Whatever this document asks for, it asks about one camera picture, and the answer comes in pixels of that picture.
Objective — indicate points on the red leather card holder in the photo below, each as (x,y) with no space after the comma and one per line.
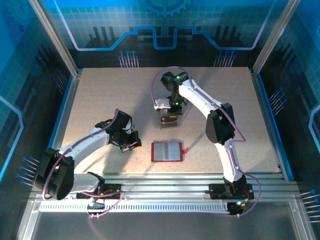
(172,152)

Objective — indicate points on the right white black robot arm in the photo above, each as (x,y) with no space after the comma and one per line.
(197,95)

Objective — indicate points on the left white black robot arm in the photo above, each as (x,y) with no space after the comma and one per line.
(85,147)

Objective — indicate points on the aluminium cross rails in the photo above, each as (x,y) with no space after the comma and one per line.
(162,185)

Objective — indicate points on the blue edge strip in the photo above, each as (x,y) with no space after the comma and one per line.
(273,125)
(58,125)

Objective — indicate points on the grey metal shelf plate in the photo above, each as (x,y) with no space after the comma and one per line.
(175,227)

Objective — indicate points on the black controller board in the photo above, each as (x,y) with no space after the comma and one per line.
(237,206)

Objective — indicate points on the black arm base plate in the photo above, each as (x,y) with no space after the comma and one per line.
(112,195)
(217,190)

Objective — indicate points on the aluminium side rail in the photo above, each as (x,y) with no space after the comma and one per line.
(267,125)
(64,125)

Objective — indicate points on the aluminium frame post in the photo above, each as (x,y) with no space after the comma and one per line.
(55,37)
(274,37)

